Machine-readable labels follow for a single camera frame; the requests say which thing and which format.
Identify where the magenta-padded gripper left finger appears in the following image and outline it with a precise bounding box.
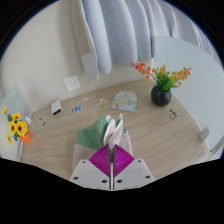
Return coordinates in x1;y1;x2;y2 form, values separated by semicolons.
69;143;113;191

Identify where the white pleated curtain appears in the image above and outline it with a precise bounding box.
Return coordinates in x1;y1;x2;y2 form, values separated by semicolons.
70;0;216;76

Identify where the black round vase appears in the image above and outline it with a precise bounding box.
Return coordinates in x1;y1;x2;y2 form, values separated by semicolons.
150;84;173;107

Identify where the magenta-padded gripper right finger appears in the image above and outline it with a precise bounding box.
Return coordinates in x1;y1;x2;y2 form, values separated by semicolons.
112;143;156;191

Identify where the orange round vase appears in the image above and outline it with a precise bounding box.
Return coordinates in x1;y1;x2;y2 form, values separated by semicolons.
19;130;32;144

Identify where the beige towel with green edge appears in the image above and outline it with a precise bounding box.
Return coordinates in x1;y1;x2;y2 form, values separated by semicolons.
72;113;135;172

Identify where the yellow sunflower bouquet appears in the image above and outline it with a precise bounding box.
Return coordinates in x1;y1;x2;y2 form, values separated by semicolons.
2;106;29;146

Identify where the small brown sticker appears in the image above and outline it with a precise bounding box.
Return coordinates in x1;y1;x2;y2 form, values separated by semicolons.
167;108;179;121

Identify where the fan-shaped pale blue card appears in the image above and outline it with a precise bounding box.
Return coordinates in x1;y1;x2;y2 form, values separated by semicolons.
110;91;138;113

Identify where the narrow grey partition panel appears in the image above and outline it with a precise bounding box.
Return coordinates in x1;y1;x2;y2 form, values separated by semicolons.
80;51;100;80

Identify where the small white box device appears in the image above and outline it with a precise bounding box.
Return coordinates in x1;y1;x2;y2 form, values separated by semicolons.
50;99;64;117

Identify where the frosted desk partition panel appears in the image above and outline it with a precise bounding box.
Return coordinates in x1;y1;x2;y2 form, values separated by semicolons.
0;83;34;161
151;35;224;153

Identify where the orange flower bouquet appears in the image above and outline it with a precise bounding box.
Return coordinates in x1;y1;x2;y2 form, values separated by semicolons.
131;61;193;92

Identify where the small yellow sticker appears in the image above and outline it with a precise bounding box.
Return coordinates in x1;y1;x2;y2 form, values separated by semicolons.
96;98;112;109

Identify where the white wall socket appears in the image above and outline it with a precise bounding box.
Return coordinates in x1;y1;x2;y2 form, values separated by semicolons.
63;75;82;93

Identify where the small blue sticker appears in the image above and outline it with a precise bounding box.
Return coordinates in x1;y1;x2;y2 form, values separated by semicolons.
70;105;83;113

